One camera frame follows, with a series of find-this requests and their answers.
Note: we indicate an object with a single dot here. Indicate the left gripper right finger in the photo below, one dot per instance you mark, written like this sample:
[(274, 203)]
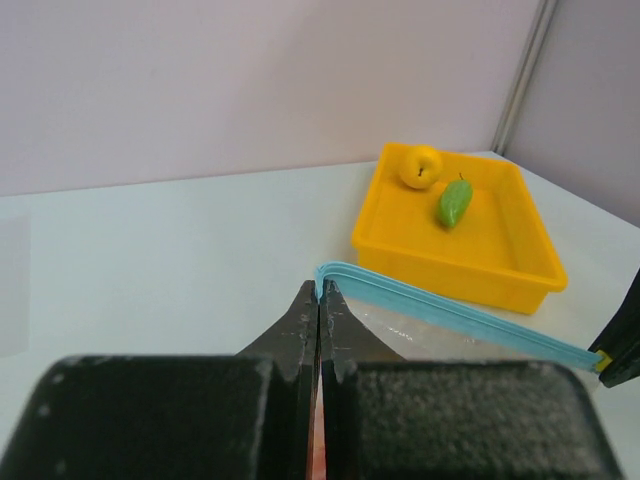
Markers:
[(389, 418)]

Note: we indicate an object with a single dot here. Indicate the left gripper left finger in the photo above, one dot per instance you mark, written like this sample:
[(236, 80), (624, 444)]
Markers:
[(245, 416)]

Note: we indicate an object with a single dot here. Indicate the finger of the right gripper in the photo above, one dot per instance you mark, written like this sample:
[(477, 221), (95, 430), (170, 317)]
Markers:
[(618, 342)]

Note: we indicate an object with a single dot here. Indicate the clear zip top bag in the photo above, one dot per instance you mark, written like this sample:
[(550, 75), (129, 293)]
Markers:
[(420, 325)]

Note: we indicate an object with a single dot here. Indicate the yellow plastic tray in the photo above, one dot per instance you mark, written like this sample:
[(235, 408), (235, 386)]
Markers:
[(498, 255)]

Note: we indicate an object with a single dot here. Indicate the green leaf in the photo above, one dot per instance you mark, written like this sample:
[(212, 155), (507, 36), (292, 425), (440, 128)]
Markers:
[(454, 202)]

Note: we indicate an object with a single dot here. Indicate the yellow apple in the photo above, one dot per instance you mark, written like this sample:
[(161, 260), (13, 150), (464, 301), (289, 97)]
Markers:
[(420, 167)]

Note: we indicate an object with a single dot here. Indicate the right aluminium corner post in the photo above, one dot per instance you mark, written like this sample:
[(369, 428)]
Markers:
[(531, 52)]

